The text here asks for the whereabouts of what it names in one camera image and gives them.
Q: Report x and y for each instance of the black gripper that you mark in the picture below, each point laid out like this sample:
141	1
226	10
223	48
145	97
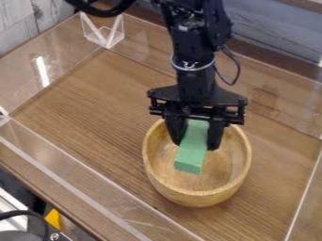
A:
197	98

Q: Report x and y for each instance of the green rectangular block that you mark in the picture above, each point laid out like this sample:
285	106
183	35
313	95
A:
191	152

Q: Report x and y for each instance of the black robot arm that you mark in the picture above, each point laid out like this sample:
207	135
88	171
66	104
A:
199	29

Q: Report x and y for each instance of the brown wooden bowl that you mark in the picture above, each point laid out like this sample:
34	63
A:
193	185

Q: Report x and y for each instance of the yellow label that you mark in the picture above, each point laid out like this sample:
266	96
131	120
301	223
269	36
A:
54	219

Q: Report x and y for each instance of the clear acrylic tray wall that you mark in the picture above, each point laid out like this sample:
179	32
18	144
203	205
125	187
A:
100	207

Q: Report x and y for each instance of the clear acrylic corner bracket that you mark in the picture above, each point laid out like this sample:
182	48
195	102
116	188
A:
106	36

